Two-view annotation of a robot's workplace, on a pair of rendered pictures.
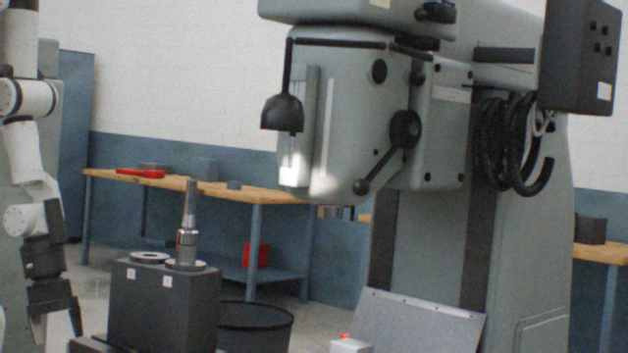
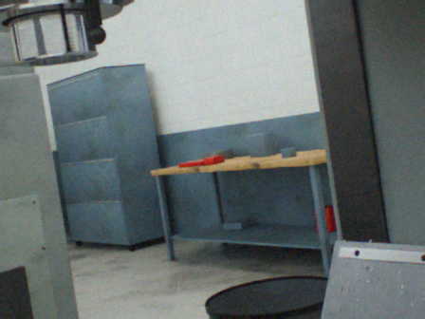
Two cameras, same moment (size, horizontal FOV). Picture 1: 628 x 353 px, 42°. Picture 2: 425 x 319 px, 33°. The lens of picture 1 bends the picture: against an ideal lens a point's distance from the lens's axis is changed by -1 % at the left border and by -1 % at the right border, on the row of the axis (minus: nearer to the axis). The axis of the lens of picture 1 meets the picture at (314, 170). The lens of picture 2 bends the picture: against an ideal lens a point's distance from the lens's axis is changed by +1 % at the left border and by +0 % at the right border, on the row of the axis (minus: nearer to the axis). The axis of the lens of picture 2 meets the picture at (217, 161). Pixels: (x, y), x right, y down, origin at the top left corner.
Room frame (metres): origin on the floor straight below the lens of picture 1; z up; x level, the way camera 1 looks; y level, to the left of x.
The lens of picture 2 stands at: (1.15, -0.22, 1.23)
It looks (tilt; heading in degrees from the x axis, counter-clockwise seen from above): 3 degrees down; 15
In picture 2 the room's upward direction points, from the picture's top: 9 degrees counter-clockwise
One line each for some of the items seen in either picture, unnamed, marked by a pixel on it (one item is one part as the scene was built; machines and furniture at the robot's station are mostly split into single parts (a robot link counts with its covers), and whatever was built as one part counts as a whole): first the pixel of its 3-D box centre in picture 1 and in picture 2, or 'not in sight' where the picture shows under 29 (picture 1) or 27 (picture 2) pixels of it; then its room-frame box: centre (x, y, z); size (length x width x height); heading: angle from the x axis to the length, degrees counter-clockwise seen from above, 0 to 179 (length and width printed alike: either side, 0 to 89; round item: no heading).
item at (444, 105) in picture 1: (397, 122); not in sight; (1.68, -0.16, 1.47); 0.24 x 0.19 x 0.26; 52
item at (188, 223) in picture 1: (189, 205); not in sight; (1.80, 0.26, 1.25); 0.03 x 0.03 x 0.11
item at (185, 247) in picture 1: (186, 248); not in sight; (1.80, 0.26, 1.16); 0.05 x 0.05 x 0.06
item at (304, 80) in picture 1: (299, 125); not in sight; (1.44, 0.03, 1.45); 0.04 x 0.04 x 0.21; 52
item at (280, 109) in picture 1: (283, 112); not in sight; (1.35, 0.06, 1.46); 0.07 x 0.07 x 0.06
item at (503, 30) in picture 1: (475, 47); not in sight; (1.92, -0.35, 1.66); 0.80 x 0.23 x 0.20; 142
